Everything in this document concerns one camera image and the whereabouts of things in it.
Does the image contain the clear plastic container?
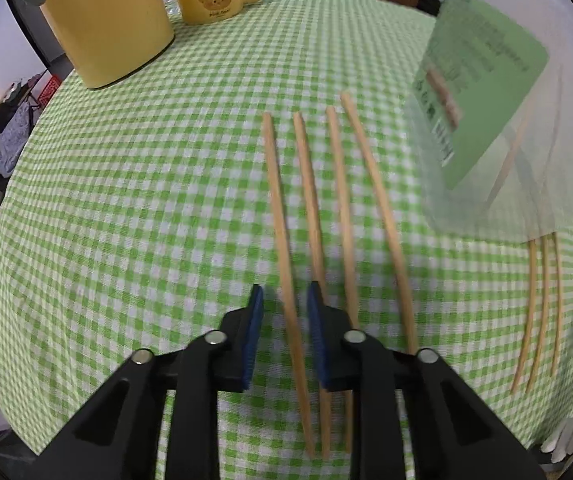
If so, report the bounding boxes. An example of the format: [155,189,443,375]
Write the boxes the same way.
[406,0,573,247]

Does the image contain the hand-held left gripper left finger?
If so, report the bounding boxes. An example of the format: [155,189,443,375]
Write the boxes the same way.
[36,284,267,480]

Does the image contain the clothes rack with clothes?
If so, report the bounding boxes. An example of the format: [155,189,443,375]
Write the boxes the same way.
[0,72,50,211]

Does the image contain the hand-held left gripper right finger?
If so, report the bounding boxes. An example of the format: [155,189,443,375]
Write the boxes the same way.
[307,281,552,480]

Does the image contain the thin wooden chopstick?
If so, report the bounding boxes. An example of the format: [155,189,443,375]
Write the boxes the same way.
[483,95,539,208]
[549,231,565,377]
[339,91,419,356]
[262,112,316,458]
[325,105,358,456]
[292,112,332,458]

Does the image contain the thick wooden chopstick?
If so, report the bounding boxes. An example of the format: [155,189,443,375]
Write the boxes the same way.
[525,234,552,395]
[510,237,538,395]

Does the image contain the red crate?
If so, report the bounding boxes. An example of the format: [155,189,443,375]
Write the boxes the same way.
[40,74,63,107]

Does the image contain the yellow thermos jug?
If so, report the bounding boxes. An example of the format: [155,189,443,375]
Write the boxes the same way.
[34,0,176,90]

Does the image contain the person's right hand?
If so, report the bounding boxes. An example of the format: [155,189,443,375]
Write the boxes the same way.
[540,401,573,467]

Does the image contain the green checkered tablecloth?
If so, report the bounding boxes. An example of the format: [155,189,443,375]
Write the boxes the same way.
[0,0,573,468]

